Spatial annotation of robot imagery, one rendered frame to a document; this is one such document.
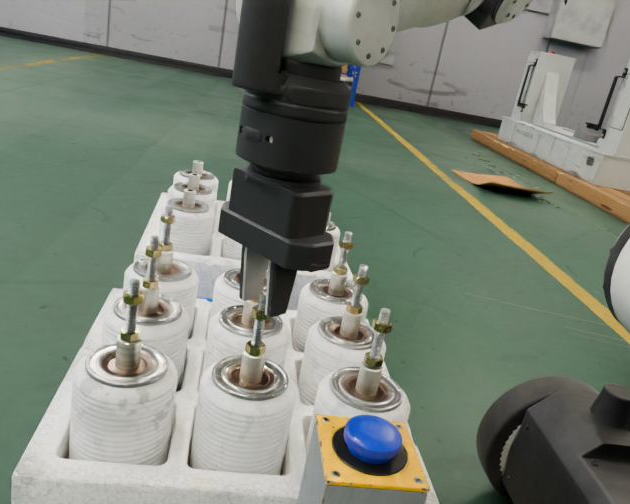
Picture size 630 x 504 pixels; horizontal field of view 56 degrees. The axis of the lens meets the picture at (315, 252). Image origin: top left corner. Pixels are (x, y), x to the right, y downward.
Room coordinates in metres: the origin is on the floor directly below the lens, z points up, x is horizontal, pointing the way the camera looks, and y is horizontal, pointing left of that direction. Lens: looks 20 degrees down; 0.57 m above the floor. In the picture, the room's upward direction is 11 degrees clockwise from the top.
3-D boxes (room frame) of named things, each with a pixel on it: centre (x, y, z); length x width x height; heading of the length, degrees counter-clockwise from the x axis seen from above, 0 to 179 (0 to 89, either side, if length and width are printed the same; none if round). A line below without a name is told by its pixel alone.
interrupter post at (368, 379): (0.52, -0.08, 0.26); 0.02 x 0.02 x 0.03
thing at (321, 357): (0.64, -0.06, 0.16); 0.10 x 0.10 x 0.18
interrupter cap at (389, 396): (0.52, -0.08, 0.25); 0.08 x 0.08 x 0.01
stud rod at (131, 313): (0.48, 0.15, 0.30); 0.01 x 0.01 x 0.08
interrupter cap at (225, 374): (0.50, 0.04, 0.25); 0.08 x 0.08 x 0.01
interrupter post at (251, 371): (0.50, 0.04, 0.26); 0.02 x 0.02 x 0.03
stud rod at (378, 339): (0.52, -0.08, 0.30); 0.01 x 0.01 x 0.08
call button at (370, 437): (0.34, -0.06, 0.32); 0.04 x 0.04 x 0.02
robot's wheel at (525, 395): (0.72, -0.38, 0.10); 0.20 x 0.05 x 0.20; 98
